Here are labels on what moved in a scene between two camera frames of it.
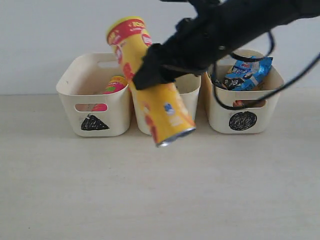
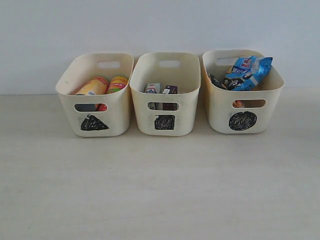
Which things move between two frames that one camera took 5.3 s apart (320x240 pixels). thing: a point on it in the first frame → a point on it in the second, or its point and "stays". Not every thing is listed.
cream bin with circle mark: x=259 y=118 stays
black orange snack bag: x=227 y=83 stays
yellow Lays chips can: x=166 y=111 → x=95 y=86
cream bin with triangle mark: x=93 y=113 stays
